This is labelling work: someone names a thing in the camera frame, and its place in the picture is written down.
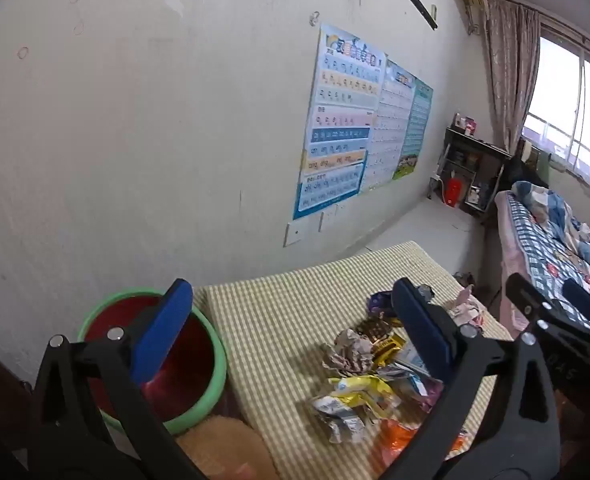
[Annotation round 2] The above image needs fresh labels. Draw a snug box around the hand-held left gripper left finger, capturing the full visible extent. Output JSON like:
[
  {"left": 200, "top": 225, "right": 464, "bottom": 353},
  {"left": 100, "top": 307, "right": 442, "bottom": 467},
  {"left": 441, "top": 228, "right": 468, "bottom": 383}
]
[{"left": 30, "top": 278, "right": 210, "bottom": 480}]

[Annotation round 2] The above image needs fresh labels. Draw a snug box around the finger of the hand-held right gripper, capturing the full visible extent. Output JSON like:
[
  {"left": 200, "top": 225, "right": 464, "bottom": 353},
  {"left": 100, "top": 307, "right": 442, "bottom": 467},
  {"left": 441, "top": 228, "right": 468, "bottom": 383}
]
[
  {"left": 506, "top": 274, "right": 558, "bottom": 333},
  {"left": 550, "top": 278, "right": 590, "bottom": 333}
]

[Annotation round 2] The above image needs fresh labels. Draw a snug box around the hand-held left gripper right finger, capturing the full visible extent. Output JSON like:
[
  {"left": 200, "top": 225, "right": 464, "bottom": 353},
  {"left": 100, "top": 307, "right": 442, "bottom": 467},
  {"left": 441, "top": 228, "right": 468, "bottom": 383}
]
[{"left": 375, "top": 276, "right": 560, "bottom": 480}]

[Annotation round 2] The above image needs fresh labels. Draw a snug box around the yellow wrapper with dark stripe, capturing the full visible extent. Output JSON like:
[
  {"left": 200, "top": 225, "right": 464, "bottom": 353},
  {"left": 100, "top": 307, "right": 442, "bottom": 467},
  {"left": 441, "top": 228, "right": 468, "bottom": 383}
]
[{"left": 372, "top": 332, "right": 406, "bottom": 367}]

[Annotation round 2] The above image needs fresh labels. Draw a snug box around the red bin with green rim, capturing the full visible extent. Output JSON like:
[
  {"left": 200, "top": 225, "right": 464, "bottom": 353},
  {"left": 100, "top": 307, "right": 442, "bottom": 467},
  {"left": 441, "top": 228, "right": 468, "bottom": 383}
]
[{"left": 77, "top": 287, "right": 228, "bottom": 436}]

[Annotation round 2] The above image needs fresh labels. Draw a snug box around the pink floral wrapper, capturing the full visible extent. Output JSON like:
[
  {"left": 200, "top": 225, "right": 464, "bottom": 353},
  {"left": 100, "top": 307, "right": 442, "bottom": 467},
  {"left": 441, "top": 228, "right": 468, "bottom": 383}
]
[{"left": 445, "top": 285, "right": 486, "bottom": 333}]

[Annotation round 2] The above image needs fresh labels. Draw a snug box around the dark blue wrapper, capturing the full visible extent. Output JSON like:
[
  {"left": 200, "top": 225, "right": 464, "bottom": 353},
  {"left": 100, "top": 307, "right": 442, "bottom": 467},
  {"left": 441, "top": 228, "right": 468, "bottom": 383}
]
[{"left": 367, "top": 292, "right": 400, "bottom": 318}]

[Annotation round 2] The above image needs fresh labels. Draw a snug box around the silver wrapper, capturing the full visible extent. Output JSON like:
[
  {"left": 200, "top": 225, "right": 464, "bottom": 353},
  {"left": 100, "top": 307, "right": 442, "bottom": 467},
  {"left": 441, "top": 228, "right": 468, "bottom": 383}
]
[{"left": 324, "top": 329, "right": 376, "bottom": 376}]

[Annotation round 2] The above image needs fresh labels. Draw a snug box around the yellow and white wrapper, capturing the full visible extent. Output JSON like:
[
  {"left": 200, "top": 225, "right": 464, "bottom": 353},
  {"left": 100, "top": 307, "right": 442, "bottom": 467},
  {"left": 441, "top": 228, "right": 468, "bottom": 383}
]
[{"left": 327, "top": 375, "right": 400, "bottom": 411}]

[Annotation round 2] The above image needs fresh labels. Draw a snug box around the orange wrapper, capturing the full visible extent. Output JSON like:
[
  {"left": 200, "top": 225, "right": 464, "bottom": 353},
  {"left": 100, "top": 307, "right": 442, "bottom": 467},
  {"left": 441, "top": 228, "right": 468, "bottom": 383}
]
[{"left": 375, "top": 419, "right": 468, "bottom": 467}]

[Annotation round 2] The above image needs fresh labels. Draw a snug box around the pile of assorted wrappers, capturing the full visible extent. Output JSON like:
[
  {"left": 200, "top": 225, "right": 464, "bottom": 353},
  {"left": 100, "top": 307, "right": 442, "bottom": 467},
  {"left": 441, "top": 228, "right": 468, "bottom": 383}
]
[{"left": 310, "top": 285, "right": 486, "bottom": 466}]

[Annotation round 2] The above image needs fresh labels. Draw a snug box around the pink bedspread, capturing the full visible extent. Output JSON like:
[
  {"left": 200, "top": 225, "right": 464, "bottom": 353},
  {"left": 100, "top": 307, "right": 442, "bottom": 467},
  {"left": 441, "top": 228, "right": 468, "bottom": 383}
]
[{"left": 495, "top": 191, "right": 536, "bottom": 341}]

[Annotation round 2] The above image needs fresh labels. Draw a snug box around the blue patchwork quilt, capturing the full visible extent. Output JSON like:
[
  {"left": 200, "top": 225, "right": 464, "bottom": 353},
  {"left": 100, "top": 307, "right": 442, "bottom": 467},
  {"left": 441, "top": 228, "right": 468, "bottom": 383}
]
[{"left": 504, "top": 180, "right": 590, "bottom": 333}]

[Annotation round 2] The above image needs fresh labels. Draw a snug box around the yellow checkered mat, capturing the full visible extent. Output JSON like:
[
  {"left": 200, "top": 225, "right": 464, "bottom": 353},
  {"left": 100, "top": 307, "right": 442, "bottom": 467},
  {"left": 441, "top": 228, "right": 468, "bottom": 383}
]
[{"left": 197, "top": 241, "right": 513, "bottom": 480}]

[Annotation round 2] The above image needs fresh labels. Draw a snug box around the red bag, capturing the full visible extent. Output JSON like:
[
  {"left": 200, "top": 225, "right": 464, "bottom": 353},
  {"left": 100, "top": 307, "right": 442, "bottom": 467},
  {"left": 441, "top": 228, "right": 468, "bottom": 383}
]
[{"left": 442, "top": 177, "right": 464, "bottom": 208}]

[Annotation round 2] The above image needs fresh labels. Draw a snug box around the black bag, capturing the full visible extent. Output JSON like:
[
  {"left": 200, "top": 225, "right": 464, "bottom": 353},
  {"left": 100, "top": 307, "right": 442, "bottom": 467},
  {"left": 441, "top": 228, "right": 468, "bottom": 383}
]
[{"left": 505, "top": 155, "right": 548, "bottom": 188}]

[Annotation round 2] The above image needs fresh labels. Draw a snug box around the dark metal shelf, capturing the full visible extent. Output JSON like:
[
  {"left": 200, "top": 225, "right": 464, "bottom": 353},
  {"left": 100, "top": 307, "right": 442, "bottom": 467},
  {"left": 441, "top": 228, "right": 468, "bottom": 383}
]
[{"left": 427, "top": 126, "right": 513, "bottom": 221}]

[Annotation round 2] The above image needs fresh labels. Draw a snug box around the window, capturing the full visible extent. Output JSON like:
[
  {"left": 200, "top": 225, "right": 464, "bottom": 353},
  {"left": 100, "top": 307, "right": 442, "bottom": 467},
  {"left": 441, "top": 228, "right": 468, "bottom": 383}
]
[{"left": 522, "top": 25, "right": 590, "bottom": 201}]

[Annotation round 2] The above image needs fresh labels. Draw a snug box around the pink patterned curtain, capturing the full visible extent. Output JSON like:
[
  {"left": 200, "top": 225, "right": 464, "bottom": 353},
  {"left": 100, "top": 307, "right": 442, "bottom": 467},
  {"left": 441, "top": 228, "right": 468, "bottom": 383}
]
[{"left": 485, "top": 0, "right": 540, "bottom": 156}]

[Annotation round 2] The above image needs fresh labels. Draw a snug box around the white blank wall plate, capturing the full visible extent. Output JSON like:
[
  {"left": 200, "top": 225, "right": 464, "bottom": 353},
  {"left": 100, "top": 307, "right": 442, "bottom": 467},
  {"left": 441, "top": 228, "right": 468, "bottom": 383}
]
[{"left": 283, "top": 221, "right": 310, "bottom": 247}]

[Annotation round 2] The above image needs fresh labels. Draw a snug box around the white and teal wall poster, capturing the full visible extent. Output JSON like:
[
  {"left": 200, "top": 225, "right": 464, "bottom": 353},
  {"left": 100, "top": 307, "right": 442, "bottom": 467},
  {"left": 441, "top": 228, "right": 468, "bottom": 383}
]
[{"left": 362, "top": 59, "right": 434, "bottom": 192}]

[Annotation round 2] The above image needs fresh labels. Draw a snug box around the blue striped wall poster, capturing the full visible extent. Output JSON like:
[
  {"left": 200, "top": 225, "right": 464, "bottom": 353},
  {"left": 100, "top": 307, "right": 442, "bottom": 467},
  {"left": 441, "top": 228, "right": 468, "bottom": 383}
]
[{"left": 293, "top": 24, "right": 386, "bottom": 221}]

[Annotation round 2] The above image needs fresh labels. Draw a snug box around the black wall bar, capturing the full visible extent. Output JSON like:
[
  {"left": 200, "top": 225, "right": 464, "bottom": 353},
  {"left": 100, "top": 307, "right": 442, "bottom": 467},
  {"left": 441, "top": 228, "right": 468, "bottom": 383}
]
[{"left": 401, "top": 0, "right": 438, "bottom": 30}]

